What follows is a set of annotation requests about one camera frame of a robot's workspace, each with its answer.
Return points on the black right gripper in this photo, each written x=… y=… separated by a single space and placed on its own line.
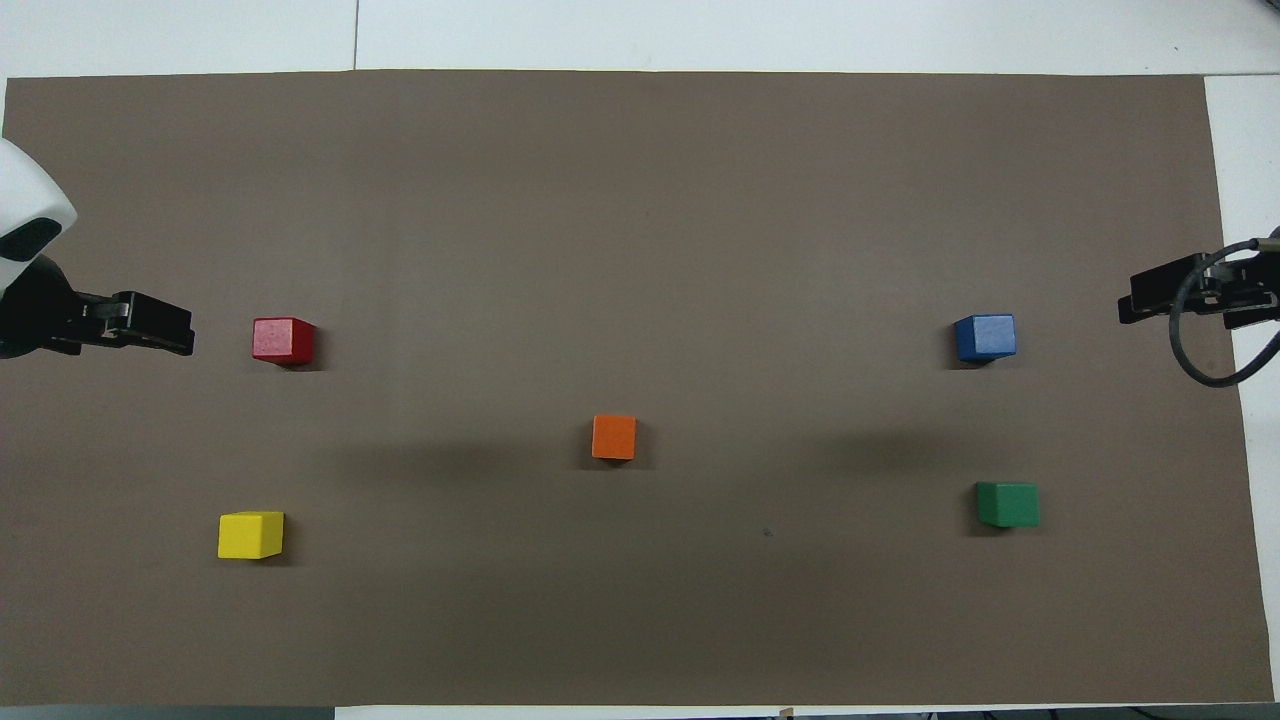
x=1240 y=295

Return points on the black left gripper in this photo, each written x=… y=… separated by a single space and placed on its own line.
x=40 y=315

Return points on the red wooden block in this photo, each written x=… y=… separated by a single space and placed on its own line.
x=283 y=339

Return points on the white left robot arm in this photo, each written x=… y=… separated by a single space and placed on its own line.
x=25 y=190

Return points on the blue wooden block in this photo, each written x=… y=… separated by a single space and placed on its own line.
x=985 y=337

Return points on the yellow wooden block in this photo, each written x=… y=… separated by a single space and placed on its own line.
x=250 y=535

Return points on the green wooden block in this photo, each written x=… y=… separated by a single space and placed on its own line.
x=1008 y=504

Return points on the orange wooden block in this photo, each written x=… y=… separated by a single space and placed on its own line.
x=614 y=437

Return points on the brown table mat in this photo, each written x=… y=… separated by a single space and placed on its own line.
x=640 y=250

